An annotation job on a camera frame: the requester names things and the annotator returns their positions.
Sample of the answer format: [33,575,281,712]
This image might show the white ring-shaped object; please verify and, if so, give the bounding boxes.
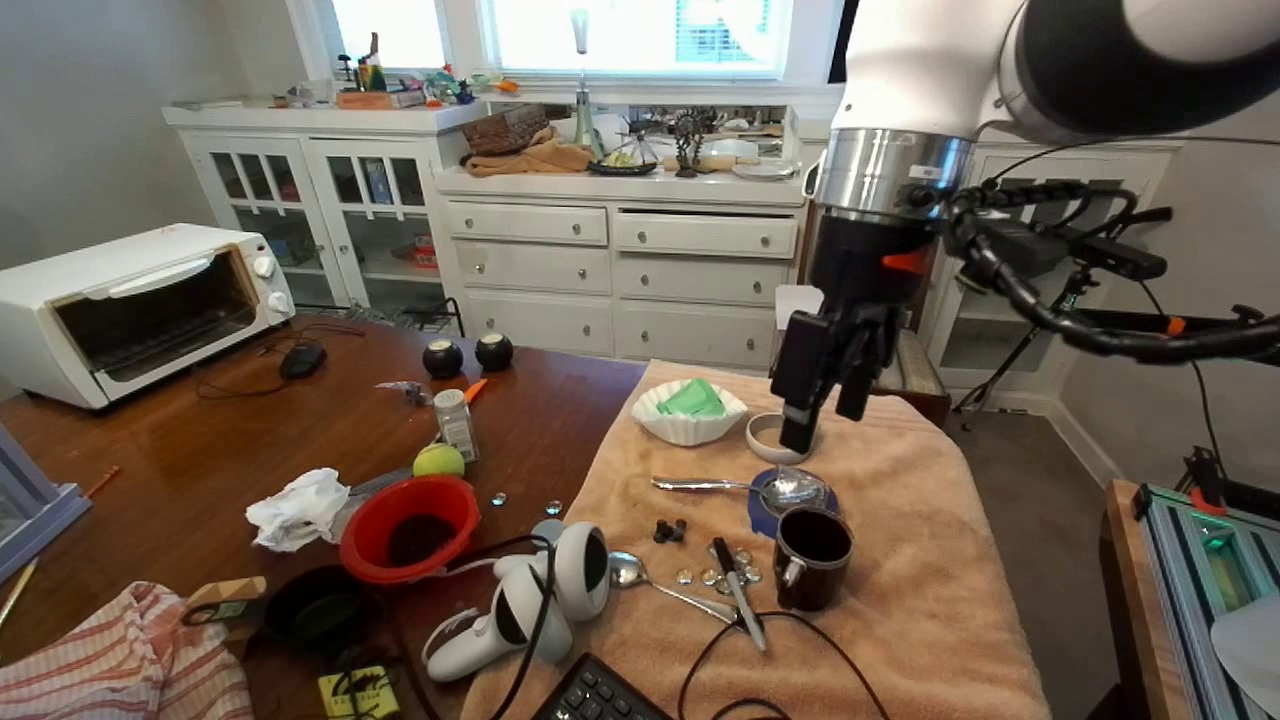
[740,410,817,469]

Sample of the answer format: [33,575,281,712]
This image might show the white toaster oven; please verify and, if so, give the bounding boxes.
[0,222,301,413]

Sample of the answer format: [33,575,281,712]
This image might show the wooden handle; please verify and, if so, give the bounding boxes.
[174,573,272,625]

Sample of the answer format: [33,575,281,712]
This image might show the red white striped cloth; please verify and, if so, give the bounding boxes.
[0,575,256,720]

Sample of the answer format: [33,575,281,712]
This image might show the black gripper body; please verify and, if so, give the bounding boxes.
[805,207,940,330]

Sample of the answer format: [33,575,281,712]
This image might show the blue-grey furniture piece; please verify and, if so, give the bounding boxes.
[0,425,96,585]

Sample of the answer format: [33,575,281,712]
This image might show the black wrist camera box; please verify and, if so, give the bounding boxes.
[974,212,1070,280]

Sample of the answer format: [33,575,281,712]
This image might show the white scalloped bowl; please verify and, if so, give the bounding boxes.
[626,378,753,448]

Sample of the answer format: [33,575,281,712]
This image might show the white VR controller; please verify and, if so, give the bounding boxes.
[529,515,616,628]
[420,558,578,687]

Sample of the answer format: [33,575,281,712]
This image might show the red bowl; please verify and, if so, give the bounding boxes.
[336,474,482,591]

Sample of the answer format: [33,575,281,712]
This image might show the black keyboard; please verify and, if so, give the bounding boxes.
[532,654,674,720]

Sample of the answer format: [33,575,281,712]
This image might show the yellow-green tennis ball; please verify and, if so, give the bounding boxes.
[406,442,467,484]

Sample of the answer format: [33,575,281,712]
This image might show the black monitor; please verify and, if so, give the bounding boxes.
[829,0,854,88]

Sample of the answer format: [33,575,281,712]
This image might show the black computer mouse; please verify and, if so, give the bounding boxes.
[275,339,330,386]

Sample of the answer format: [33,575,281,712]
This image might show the clear shiny measuring scoop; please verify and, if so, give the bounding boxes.
[647,469,835,521]

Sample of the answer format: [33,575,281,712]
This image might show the silver spoon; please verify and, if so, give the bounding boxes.
[603,547,742,628]

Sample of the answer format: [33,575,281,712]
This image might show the teal aluminium frame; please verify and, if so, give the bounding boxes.
[1130,478,1280,720]

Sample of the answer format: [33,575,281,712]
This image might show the thin black cable loop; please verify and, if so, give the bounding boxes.
[670,610,895,720]

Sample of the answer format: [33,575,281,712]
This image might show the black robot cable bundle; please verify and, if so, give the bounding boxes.
[948,173,1203,361]

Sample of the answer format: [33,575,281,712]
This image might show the white round disc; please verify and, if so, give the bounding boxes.
[1206,591,1280,720]

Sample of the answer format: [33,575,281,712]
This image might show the white glass-door cabinet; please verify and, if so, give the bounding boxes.
[162,101,462,325]

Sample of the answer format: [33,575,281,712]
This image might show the white paper note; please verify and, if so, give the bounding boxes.
[773,280,829,336]

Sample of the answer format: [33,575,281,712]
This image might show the peach terry towel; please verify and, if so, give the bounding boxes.
[457,355,1055,720]

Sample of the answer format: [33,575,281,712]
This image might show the white drawer dresser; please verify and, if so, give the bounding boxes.
[431,166,813,373]

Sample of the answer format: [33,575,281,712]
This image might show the black round shaker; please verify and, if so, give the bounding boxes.
[420,336,467,386]
[472,330,516,378]

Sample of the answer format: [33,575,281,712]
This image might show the green sponge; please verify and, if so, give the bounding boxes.
[656,378,731,419]

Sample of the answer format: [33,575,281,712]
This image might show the brown wooden chair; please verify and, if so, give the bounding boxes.
[796,195,825,291]

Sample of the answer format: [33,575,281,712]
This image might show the yellow package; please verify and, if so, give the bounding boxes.
[317,660,405,720]

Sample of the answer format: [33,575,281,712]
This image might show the dark brown cup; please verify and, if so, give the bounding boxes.
[773,504,854,617]

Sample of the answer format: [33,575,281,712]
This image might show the black sharpie marker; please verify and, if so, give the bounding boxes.
[706,531,773,656]

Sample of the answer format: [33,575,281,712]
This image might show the black bowl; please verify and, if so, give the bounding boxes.
[259,566,376,656]

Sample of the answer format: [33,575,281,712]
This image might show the brown wicker basket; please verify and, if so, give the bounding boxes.
[459,106,597,182]

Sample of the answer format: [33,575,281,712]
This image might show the glass bottle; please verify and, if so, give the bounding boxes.
[572,78,609,155]

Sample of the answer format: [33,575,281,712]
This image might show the small pill bottle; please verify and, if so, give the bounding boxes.
[431,386,481,469]

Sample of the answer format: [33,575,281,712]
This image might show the crumpled white tissue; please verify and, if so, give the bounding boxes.
[242,465,355,558]

